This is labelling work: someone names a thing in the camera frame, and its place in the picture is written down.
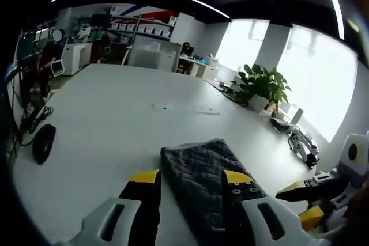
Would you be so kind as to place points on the metal shelf with white bins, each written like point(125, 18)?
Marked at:
point(144, 28)

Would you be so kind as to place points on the black computer mouse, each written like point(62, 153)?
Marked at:
point(43, 143)

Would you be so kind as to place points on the translucent grey panel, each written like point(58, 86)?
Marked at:
point(152, 56)

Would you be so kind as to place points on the white flat strip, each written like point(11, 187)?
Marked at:
point(184, 108)

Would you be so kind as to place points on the grey towel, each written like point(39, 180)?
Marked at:
point(199, 165)

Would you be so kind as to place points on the potted green plant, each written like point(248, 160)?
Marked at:
point(265, 84)

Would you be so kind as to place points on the white square-backed chair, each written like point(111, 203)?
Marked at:
point(57, 68)

